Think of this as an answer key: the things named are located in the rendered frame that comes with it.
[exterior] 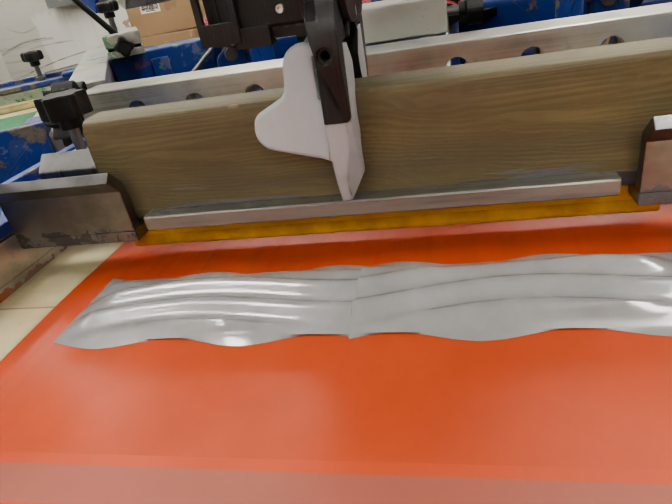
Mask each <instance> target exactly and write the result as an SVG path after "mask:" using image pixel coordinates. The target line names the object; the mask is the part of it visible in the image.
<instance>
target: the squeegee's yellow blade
mask: <svg viewBox="0 0 672 504"><path fill-rule="evenodd" d="M628 188H629V185H621V190H620V195H617V196H605V197H592V198H579V199H565V200H552V201H538V202H525V203H512V204H498V205H485V206H471V207H458V208H444V209H431V210H418V211H404V212H391V213H377V214H364V215H351V216H337V217H324V218H310V219H297V220H284V221H270V222H257V223H243V224H230V225H216V226H203V227H190V228H176V229H163V230H149V231H148V232H147V233H146V234H145V235H147V234H161V233H174V232H188V231H202V230H215V229H229V228H243V227H257V226H270V225H284V224H298V223H312V222H325V221H339V220H353V219H367V218H380V217H394V216H408V215H421V214H435V213H449V212H463V211H476V210H490V209H504V208H518V207H531V206H545V205H559V204H573V203H586V202H600V201H614V200H628V199H633V198H632V197H631V195H630V194H629V193H628Z"/></svg>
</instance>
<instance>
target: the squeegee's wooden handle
mask: <svg viewBox="0 0 672 504"><path fill-rule="evenodd" d="M283 93H284V88H277V89H269V90H262V91H254V92H247V93H239V94H232V95H224V96H216V97H209V98H201V99H194V100H186V101H178V102H171V103H163V104H156V105H148V106H140V107H133V108H125V109H118V110H110V111H103V112H98V113H96V114H94V115H92V116H90V117H89V118H87V119H85V120H84V122H83V124H82V126H83V136H84V139H85V141H86V144H87V146H88V149H89V151H90V154H91V156H92V159H93V161H94V164H95V166H96V169H97V171H98V174H101V173H109V174H110V175H112V176H114V177H115V178H117V179H118V180H120V181H122V182H123V183H124V186H125V188H126V191H127V194H128V196H129V199H130V202H131V204H132V207H133V209H134V212H135V215H136V217H137V220H138V223H145V221H144V216H145V215H146V214H147V213H148V212H149V211H150V210H151V209H162V208H174V207H186V206H198V205H210V204H222V203H234V202H245V201H257V200H269V199H281V198H293V197H305V196H317V195H329V194H341V193H340V190H339V187H338V184H337V180H336V177H335V173H334V169H333V164H332V162H331V161H329V160H326V159H322V158H316V157H310V156H304V155H298V154H292V153H286V152H280V151H274V150H270V149H267V148H266V147H264V146H263V145H262V144H261V143H260V142H259V140H258V139H257V136H256V133H255V119H256V117H257V115H258V114H259V113H260V112H262V111H263V110H264V109H266V108H267V107H269V106H270V105H271V104H273V103H274V102H276V101H277V100H278V99H280V98H281V96H282V95H283ZM355 93H356V105H357V113H358V119H359V124H360V132H361V144H362V152H363V158H364V164H365V172H364V174H363V176H362V179H361V181H360V184H359V186H358V188H357V191H356V192H364V191H376V190H388V189H400V188H412V187H424V186H436V185H448V184H459V183H471V182H483V181H495V180H507V179H519V178H531V177H543V176H555V175H566V174H578V173H590V172H602V171H614V170H615V171H616V172H617V173H618V175H619V176H620V177H621V180H622V181H621V185H632V184H636V180H637V171H638V163H639V155H640V147H641V139H642V133H643V131H644V129H645V128H646V126H647V125H648V123H649V122H650V120H651V119H652V117H656V116H665V115H672V37H664V38H657V39H649V40H641V41H634V42H626V43H619V44H611V45H603V46H596V47H588V48H581V49H573V50H565V51H558V52H550V53H543V54H535V55H528V56H520V57H512V58H505V59H497V60H490V61H482V62H474V63H467V64H459V65H452V66H444V67H436V68H429V69H421V70H414V71H406V72H398V73H391V74H383V75H376V76H368V77H361V78H355Z"/></svg>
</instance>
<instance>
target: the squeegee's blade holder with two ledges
mask: <svg viewBox="0 0 672 504"><path fill-rule="evenodd" d="M621 181H622V180H621V177H620V176H619V175H618V173H617V172H616V171H615V170H614V171H602V172H590V173H578V174H566V175H555V176H543V177H531V178H519V179H507V180H495V181H483V182H471V183H459V184H448V185H436V186H424V187H412V188H400V189H388V190H376V191H364V192H356V193H355V196H354V198H353V199H352V200H348V201H343V199H342V196H341V194H329V195H317V196H305V197H293V198H281V199H269V200H257V201H245V202H234V203H222V204H210V205H198V206H186V207H174V208H162V209H151V210H150V211H149V212H148V213H147V214H146V215H145V216H144V221H145V224H146V227H147V229H148V230H163V229H176V228H190V227H203V226H216V225H230V224H243V223H257V222H270V221H284V220H297V219H310V218H324V217H337V216H351V215H364V214H377V213H391V212H404V211H418V210H431V209H444V208H458V207H471V206H485V205H498V204H512V203H525V202H538V201H552V200H565V199H579V198H592V197H605V196H617V195H620V190H621Z"/></svg>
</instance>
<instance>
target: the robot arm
mask: <svg viewBox="0 0 672 504"><path fill-rule="evenodd" d="M202 2H203V6H204V10H205V13H206V17H207V21H208V25H205V24H204V20H203V16H202V12H201V8H200V5H199V1H198V0H190V4H191V8H192V11H193V15H194V19H195V23H196V26H197V30H198V34H199V37H200V41H201V45H202V49H206V48H213V47H215V48H219V47H226V46H233V45H235V46H236V47H237V50H244V49H250V48H257V47H264V46H270V45H273V44H275V43H276V42H277V39H276V38H281V37H287V36H294V35H300V34H307V37H306V38H305V40H304V42H300V43H297V44H295V45H293V46H291V47H290V48H289V49H288V50H287V52H286V53H285V55H284V58H283V63H282V68H283V77H284V86H285V87H284V93H283V95H282V96H281V98H280V99H278V100H277V101H276V102H274V103H273V104H271V105H270V106H269V107H267V108H266V109H264V110H263V111H262V112H260V113H259V114H258V115H257V117H256V119H255V133H256V136H257V139H258V140H259V142H260V143H261V144H262V145H263V146H264V147H266V148H267V149H270V150H274V151H280V152H286V153H292V154H298V155H304V156H310V157H316V158H322V159H326V160H329V161H331V162H332V164H333V169H334V173H335V177H336V180H337V184H338V187H339V190H340V193H341V196H342V199H343V201H348V200H352V199H353V198H354V196H355V193H356V191H357V188H358V186H359V184H360V181H361V179H362V176H363V174H364V172H365V164H364V158H363V152H362V144H361V132H360V124H359V119H358V113H357V105H356V93H355V78H361V77H368V66H367V56H366V46H365V37H364V28H363V20H362V13H361V12H362V0H202ZM318 86H319V88H318ZM319 93H320V95H319Z"/></svg>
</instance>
